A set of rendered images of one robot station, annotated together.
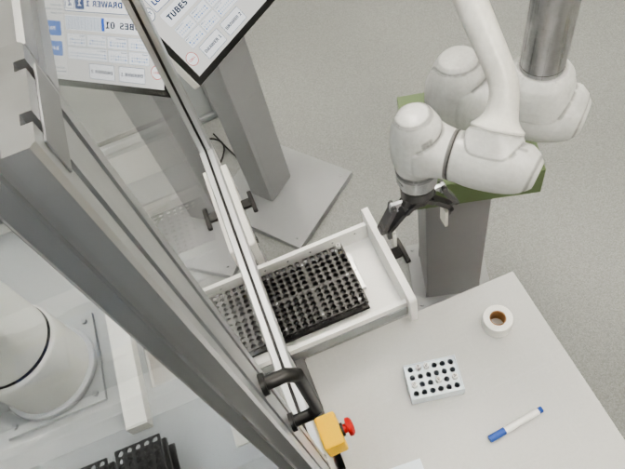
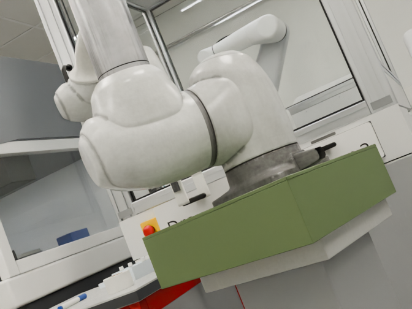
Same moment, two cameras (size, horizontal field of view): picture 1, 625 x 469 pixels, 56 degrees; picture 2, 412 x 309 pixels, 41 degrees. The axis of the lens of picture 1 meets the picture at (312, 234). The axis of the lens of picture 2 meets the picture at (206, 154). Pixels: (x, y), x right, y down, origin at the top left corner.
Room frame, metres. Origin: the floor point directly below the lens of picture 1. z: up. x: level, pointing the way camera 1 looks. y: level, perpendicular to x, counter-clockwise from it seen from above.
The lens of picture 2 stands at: (1.46, -1.48, 0.86)
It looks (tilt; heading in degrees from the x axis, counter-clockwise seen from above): 6 degrees up; 117
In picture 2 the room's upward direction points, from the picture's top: 22 degrees counter-clockwise
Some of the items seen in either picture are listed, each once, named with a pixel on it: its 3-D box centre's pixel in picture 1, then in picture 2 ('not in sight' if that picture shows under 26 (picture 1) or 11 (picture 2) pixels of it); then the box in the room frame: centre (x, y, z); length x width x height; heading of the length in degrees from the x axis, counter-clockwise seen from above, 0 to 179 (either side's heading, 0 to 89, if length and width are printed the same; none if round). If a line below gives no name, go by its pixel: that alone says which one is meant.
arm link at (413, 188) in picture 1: (416, 173); not in sight; (0.74, -0.25, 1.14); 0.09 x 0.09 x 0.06
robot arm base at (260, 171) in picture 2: not in sight; (274, 168); (1.06, -0.47, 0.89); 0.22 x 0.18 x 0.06; 164
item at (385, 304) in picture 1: (311, 297); not in sight; (0.68, 0.05, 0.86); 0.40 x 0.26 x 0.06; 95
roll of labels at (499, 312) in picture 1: (497, 321); (118, 282); (0.51, -0.36, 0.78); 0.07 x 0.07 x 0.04
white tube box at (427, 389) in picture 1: (433, 380); (137, 270); (0.42, -0.16, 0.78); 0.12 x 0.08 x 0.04; 84
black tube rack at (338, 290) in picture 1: (314, 294); not in sight; (0.68, 0.04, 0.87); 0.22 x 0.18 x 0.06; 95
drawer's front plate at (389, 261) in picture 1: (389, 262); (203, 208); (0.70, -0.16, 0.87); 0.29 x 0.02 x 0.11; 5
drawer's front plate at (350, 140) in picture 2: (242, 213); (330, 157); (0.99, 0.17, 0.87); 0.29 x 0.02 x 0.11; 5
